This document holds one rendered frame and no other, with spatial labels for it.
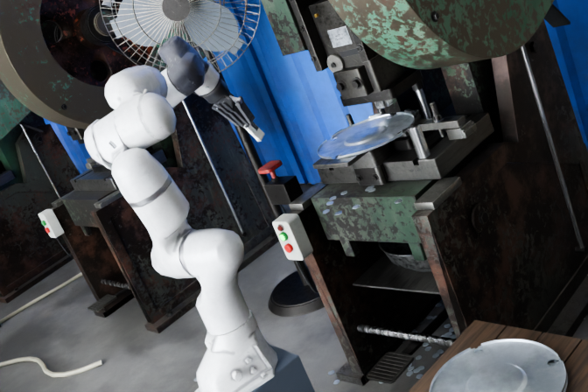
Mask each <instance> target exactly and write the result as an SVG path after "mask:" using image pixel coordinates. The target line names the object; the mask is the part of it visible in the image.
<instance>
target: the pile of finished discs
mask: <svg viewBox="0 0 588 392"><path fill-rule="evenodd" d="M567 385H568V375H567V372H566V368H565V365H564V362H563V361H562V360H560V358H559V356H558V354H557V353H556V352H555V351H554V350H552V349H551V348H549V347H548V346H545V345H544V344H541V343H539V342H535V341H533V340H528V339H497V340H492V341H488V342H484V343H481V346H478V348H476V349H475V348H473V349H471V348H467V349H466V350H464V351H462V352H461V353H458V354H457V355H455V356H454V357H452V358H451V359H449V360H448V361H447V362H446V363H445V364H444V365H443V366H442V367H441V368H440V369H439V370H438V371H437V373H436V374H435V376H434V378H433V380H432V382H431V384H430V390H429V392H566V389H567Z"/></svg>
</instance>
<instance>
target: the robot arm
mask: <svg viewBox="0 0 588 392"><path fill-rule="evenodd" d="M158 54H159V55H160V57H161V59H162V60H163V61H164V62H165V63H166V64H167V66H168V67H167V68H166V69H165V70H164V71H162V72H161V73H160V72H159V71H158V70H157V69H156V68H154V67H152V66H145V65H142V66H133V67H129V68H125V69H123V70H122V71H121V72H119V73H116V74H114V75H112V76H111V77H110V78H109V80H108V82H107V84H106V86H105V97H106V99H107V101H108V104H109V106H110V107H111V108H113V109H114V111H112V112H111V113H109V114H108V115H106V116H104V117H103V118H102V119H101V120H95V121H94V122H93V123H92V124H90V125H89V126H88V127H87V129H86V131H85V133H84V141H85V145H86V148H87V151H88V152H89V154H90V156H91V158H93V159H94V160H95V161H97V162H99V163H100V164H102V165H104V166H105V167H106V168H108V169H110V170H112V176H113V178H114V180H115V182H116V184H117V186H118V188H119V190H120V192H121V194H122V195H123V197H124V198H125V199H126V200H127V201H128V203H129V204H130V206H131V207H132V208H133V209H134V211H135V212H136V214H137V215H138V217H139V218H140V220H141V221H142V223H143V224H144V225H145V226H146V228H147V230H148V232H149V234H150V238H151V239H152V242H153V248H152V251H151V254H150V256H151V261H152V266H153V268H154V269H155V270H156V271H157V272H158V273H159V274H161V275H163V276H167V277H173V278H177V279H178V278H192V277H196V278H197V279H198V281H199V282H200V285H201V293H200V294H199V296H198V298H197V302H196V307H197V309H198V311H199V314H200V316H201V318H202V320H203V322H204V324H205V326H206V329H207V334H206V340H205V343H206V346H207V350H206V352H205V355H204V357H203V359H202V361H201V363H200V365H199V368H198V370H197V373H196V374H197V382H198V384H199V388H198V389H197V390H196V391H195V392H252V391H253V390H255V389H257V388H258V387H260V386H261V385H263V384H264V383H265V382H267V381H268V380H270V379H271V378H273V377H274V376H275V367H276V365H277V361H278V359H277V353H276V352H275V351H274V349H273V348H272V347H271V346H270V345H269V344H268V343H267V341H266V339H265V338H264V337H263V335H262V333H261V331H260V330H259V327H258V324H257V322H256V319H255V317H254V315H253V313H252V311H251V310H249V308H248V306H247V304H246V302H245V299H244V297H243V295H242V291H241V289H240V287H239V284H238V273H237V270H238V269H239V267H240V266H241V264H242V261H243V257H244V247H243V243H242V240H241V238H240V236H239V235H238V234H237V233H235V232H234V231H231V230H226V229H221V228H207V229H200V230H196V229H192V228H191V227H190V225H189V224H188V222H187V220H186V217H187V215H188V212H189V209H190V207H189V202H188V201H187V199H186V197H185V196H184V194H183V193H182V192H181V191H180V190H179V188H178V186H177V185H176V183H175V182H174V180H173V179H172V177H171V176H170V174H169V173H168V172H167V171H166V169H165V168H164V167H163V166H162V165H161V164H160V163H159V162H158V161H157V160H156V159H155V158H154V157H153V156H152V155H151V154H150V153H149V152H148V151H147V150H146V148H148V147H150V146H152V145H153V144H156V143H158V142H159V141H162V140H164V139H166V138H167V137H168V136H169V135H171V134H172V133H173V132H174V131H175V128H176V121H177V118H176V116H175V113H174V110H173V108H174V107H175V106H176V105H178V104H179V103H180V102H182V101H183V100H184V99H185V98H186V97H187V96H188V95H190V94H192V93H193V92H195V93H196V94H198V95H202V96H203V97H204V98H205V99H206V100H207V101H208V102H209V103H211V104H213V106H212V109H213V110H215V111H217V112H219V113H220V114H221V115H223V116H224V117H226V118H227V119H228V120H229V121H230V122H231V123H233V124H234V125H235V126H239V125H240V126H241V127H243V128H244V129H245V130H246V131H247V132H248V133H249V134H250V135H251V136H252V137H253V138H254V139H255V140H256V141H257V142H259V141H262V139H263V136H264V135H265V134H264V133H263V132H262V131H261V130H260V128H259V127H258V126H257V125H256V124H255V123H254V122H253V121H254V119H255V117H254V115H253V114H252V112H251V111H250V109H249V108H248V106H247V105H246V103H245V102H244V100H243V98H242V97H241V96H239V98H237V97H234V95H233V94H231V93H229V92H228V85H227V84H226V83H225V82H224V81H223V80H222V79H221V78H220V74H219V73H218V72H217V71H216V70H215V69H214V66H213V65H212V64H211V63H210V62H209V61H208V62H206V61H204V60H203V59H202V58H201V57H200V55H199V53H198V52H197V51H196V50H195V49H194V48H193V47H192V46H191V45H189V44H188V43H187V42H185V41H184V40H183V39H182V38H181V37H179V36H174V37H171V38H169V39H168V40H167V41H166V42H164V43H163V44H162V45H161V47H160V48H159V50H158Z"/></svg>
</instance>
